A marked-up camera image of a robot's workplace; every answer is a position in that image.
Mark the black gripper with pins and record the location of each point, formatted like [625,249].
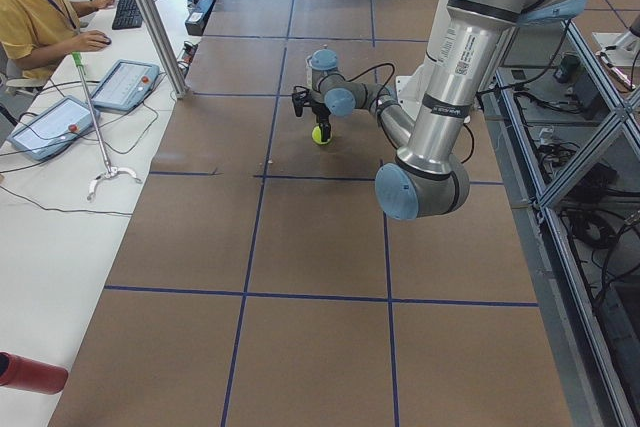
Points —
[320,115]

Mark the yellow Wilson tennis ball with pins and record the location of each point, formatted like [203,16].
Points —
[317,136]

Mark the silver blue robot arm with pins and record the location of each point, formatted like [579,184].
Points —
[426,178]

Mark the far teach pendant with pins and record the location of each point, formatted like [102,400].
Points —
[125,86]

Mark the teach pendant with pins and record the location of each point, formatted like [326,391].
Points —
[125,86]
[54,130]

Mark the black keyboard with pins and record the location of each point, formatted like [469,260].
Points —
[127,16]

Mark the near teach pendant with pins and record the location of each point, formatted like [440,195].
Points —
[54,130]

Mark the person in yellow shirt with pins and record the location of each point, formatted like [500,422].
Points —
[37,35]

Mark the red bottle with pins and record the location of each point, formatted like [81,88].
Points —
[30,375]

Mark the green handled grabber tool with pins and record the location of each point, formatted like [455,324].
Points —
[111,171]

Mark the aluminium frame post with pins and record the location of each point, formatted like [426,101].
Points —
[163,46]

